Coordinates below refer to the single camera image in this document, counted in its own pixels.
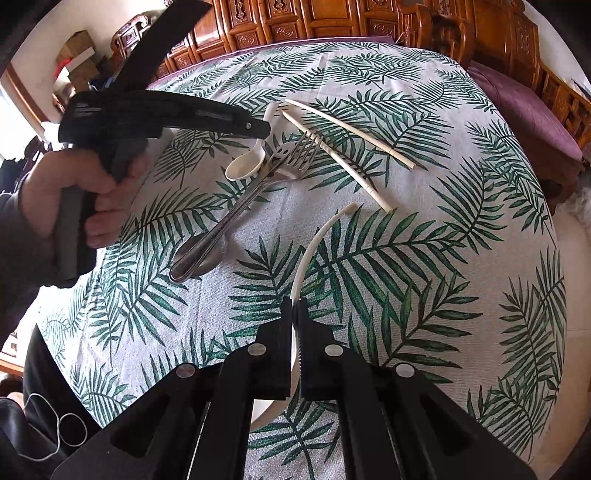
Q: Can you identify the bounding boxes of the metal fork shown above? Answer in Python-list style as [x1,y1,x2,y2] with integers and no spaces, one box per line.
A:
[178,130,322,273]

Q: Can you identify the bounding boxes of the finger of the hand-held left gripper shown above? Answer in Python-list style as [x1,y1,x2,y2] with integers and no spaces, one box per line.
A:
[112,0,212,92]
[152,90,272,140]

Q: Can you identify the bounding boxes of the cream chopstick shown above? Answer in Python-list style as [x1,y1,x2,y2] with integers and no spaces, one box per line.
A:
[281,112,394,214]
[285,98,417,170]

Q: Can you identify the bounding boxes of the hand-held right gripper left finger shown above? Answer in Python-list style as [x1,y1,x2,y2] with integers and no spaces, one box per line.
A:
[51,296,296,480]

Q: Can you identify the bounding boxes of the carved wooden armchair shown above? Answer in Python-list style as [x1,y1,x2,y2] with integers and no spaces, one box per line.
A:
[396,0,591,197]

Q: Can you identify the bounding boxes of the person's dark clothing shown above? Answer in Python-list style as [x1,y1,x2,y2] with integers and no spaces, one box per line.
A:
[0,323,103,480]

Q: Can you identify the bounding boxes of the white cord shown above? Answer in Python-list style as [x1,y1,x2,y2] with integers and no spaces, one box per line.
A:
[22,392,88,462]

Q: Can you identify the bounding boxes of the wooden door frame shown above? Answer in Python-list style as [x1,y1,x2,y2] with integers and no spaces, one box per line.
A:
[0,64,48,126]

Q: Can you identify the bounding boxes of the leaf print tablecloth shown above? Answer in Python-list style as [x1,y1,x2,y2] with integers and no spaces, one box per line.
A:
[37,41,570,480]

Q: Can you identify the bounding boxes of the cardboard box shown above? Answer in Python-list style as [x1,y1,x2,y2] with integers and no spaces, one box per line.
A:
[55,30,96,64]

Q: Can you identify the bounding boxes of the person's left hand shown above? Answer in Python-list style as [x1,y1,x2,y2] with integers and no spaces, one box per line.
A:
[21,144,152,250]

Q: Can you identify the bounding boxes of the person's left forearm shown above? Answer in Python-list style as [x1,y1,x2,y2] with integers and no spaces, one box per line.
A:
[0,182,63,344]

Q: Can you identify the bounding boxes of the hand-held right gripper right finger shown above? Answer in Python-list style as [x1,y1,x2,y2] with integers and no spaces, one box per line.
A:
[295,298,539,480]

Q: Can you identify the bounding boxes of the grey fluffy thing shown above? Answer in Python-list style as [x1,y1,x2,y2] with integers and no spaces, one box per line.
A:
[561,182,591,227]

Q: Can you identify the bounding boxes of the purple armchair cushion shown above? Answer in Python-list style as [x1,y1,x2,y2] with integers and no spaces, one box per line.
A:
[466,60,585,163]

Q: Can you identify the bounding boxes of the slotted metal spoon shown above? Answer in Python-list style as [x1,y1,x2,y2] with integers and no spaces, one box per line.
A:
[170,140,297,282]

